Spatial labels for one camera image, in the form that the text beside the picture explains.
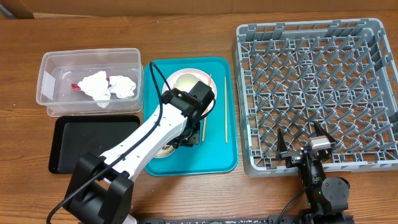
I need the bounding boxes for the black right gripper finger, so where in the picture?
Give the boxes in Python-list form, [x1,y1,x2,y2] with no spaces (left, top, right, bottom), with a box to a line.
[313,121,336,144]
[277,129,288,152]

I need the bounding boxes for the grey bowl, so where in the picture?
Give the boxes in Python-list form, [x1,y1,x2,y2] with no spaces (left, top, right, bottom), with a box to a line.
[154,145,175,158]

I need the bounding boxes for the white tissue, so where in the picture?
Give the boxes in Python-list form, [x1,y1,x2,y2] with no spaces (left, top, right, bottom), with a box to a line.
[77,71,137,108]

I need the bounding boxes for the red foil wrapper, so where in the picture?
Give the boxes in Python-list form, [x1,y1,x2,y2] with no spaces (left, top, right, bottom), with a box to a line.
[71,77,109,91]

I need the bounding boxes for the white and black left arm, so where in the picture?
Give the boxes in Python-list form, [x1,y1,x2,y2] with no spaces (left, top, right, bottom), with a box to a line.
[61,85,215,223]

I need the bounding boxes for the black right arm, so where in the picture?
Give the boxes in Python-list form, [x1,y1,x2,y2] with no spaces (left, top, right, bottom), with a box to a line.
[276,121,353,223]

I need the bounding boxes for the wooden chopstick on plate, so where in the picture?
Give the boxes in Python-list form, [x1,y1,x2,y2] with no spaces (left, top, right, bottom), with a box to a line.
[201,74,211,142]

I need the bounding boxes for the teal plastic tray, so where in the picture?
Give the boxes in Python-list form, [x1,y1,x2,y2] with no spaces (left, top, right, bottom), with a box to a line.
[146,57,239,177]

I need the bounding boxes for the white cup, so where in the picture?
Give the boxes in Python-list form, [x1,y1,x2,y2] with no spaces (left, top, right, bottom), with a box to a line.
[175,73,199,93]

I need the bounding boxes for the large white plate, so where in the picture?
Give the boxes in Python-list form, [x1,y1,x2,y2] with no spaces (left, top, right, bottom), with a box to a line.
[167,68,218,99]

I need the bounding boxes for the grey dish rack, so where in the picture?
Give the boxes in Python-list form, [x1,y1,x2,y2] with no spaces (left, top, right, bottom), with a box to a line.
[233,18,397,177]

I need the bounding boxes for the wooden chopstick on tray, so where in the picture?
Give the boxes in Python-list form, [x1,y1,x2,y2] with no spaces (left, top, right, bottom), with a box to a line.
[224,77,228,143]

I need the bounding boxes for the black tray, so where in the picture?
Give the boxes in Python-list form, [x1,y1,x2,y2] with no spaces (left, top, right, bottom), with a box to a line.
[48,115,141,174]

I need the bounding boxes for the clear plastic bin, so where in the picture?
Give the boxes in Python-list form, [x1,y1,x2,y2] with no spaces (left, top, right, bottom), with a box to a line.
[36,48,144,117]

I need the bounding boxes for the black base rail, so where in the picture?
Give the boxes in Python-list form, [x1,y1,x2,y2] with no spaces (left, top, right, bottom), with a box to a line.
[119,215,355,224]

